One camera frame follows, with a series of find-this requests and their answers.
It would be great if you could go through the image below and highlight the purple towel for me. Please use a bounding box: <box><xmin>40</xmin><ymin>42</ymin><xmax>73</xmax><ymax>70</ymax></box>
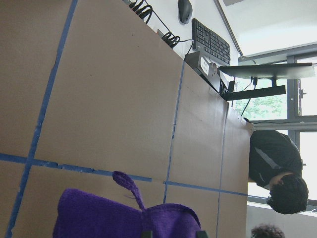
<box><xmin>53</xmin><ymin>171</ymin><xmax>201</xmax><ymax>238</ymax></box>

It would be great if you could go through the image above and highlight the black mini computer box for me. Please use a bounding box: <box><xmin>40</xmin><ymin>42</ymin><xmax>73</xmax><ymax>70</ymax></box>
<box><xmin>184</xmin><ymin>52</ymin><xmax>220</xmax><ymax>93</ymax></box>

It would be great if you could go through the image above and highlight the standing person in black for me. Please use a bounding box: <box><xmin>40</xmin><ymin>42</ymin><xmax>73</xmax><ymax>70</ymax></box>
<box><xmin>249</xmin><ymin>130</ymin><xmax>309</xmax><ymax>215</ymax></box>

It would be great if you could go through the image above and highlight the black computer mouse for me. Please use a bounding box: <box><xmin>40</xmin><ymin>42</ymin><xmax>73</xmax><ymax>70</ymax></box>
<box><xmin>178</xmin><ymin>0</ymin><xmax>193</xmax><ymax>24</ymax></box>

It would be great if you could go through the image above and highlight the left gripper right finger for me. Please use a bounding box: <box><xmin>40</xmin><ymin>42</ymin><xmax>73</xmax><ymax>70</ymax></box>
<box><xmin>196</xmin><ymin>231</ymin><xmax>209</xmax><ymax>238</ymax></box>

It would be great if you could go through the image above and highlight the black monitor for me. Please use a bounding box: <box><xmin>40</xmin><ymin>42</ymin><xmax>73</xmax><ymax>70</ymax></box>
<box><xmin>218</xmin><ymin>62</ymin><xmax>315</xmax><ymax>101</ymax></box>

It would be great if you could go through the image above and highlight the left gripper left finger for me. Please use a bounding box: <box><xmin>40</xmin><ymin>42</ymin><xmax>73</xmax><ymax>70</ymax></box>
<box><xmin>141</xmin><ymin>231</ymin><xmax>153</xmax><ymax>238</ymax></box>

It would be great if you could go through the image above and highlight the seated person in black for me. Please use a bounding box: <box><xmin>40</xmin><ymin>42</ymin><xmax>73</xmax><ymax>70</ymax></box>
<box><xmin>251</xmin><ymin>224</ymin><xmax>285</xmax><ymax>238</ymax></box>

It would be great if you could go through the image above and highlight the black keyboard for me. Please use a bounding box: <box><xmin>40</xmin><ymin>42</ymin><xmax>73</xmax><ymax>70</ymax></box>
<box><xmin>191</xmin><ymin>18</ymin><xmax>230</xmax><ymax>66</ymax></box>

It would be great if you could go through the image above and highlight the black coiled cable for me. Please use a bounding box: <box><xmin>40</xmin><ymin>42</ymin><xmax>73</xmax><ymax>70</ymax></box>
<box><xmin>127</xmin><ymin>0</ymin><xmax>194</xmax><ymax>54</ymax></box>

